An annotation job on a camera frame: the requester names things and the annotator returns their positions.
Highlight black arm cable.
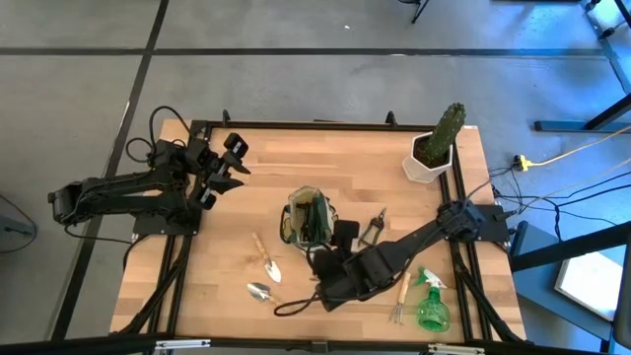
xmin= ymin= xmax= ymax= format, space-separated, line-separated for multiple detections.
xmin=272 ymin=291 xmax=324 ymax=318
xmin=124 ymin=105 xmax=194 ymax=167

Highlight blue and black desk foot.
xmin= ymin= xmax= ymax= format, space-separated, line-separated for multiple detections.
xmin=533 ymin=92 xmax=631 ymax=134

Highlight grey floor stand foot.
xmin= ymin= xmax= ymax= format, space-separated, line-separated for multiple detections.
xmin=0 ymin=194 xmax=39 ymax=255

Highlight dark desk with black bar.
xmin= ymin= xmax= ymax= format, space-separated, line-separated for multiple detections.
xmin=507 ymin=219 xmax=631 ymax=355

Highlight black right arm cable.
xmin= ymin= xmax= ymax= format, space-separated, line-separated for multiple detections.
xmin=272 ymin=291 xmax=324 ymax=318

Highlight black stand leg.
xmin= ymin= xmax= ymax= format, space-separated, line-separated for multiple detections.
xmin=397 ymin=0 xmax=431 ymax=25

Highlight small hand rake wooden handle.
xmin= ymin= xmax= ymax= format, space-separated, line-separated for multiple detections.
xmin=388 ymin=271 xmax=412 ymax=325

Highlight narrow trowel wooden handle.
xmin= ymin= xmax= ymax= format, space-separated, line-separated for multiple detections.
xmin=250 ymin=232 xmax=283 ymax=285

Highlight green plastic spray bottle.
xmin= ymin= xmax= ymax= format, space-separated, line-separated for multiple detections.
xmin=412 ymin=265 xmax=452 ymax=333

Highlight tan floor cable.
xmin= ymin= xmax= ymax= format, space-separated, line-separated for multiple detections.
xmin=529 ymin=123 xmax=631 ymax=168

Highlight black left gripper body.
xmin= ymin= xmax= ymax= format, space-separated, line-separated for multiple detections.
xmin=194 ymin=131 xmax=249 ymax=211

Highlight wide trowel wooden handle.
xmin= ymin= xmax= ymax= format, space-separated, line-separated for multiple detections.
xmin=245 ymin=281 xmax=280 ymax=306

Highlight dark green handled garden snips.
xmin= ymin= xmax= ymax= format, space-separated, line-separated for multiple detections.
xmin=357 ymin=206 xmax=388 ymax=248

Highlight black floor cables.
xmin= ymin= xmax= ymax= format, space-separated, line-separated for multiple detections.
xmin=487 ymin=165 xmax=631 ymax=243

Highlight black aluminium table frame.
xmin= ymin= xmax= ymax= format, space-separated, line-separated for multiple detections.
xmin=0 ymin=108 xmax=612 ymax=355

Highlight white flat panel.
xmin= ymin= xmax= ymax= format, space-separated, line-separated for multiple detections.
xmin=553 ymin=249 xmax=626 ymax=322

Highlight grey metal desk leg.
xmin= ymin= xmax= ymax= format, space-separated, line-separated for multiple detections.
xmin=580 ymin=0 xmax=631 ymax=95

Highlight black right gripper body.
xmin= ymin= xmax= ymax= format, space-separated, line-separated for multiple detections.
xmin=313 ymin=220 xmax=361 ymax=283

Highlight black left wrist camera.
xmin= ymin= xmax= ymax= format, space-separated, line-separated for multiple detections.
xmin=188 ymin=139 xmax=214 ymax=172

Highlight cream gardening bag green trim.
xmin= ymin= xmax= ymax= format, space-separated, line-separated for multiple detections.
xmin=279 ymin=184 xmax=340 ymax=252

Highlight silver frame bracket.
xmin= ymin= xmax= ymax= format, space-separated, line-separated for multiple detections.
xmin=154 ymin=338 xmax=212 ymax=351
xmin=426 ymin=343 xmax=487 ymax=355

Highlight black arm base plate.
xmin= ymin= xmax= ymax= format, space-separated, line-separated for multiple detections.
xmin=470 ymin=204 xmax=512 ymax=244
xmin=131 ymin=201 xmax=203 ymax=237

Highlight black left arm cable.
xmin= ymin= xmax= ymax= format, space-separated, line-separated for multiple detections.
xmin=124 ymin=105 xmax=194 ymax=167

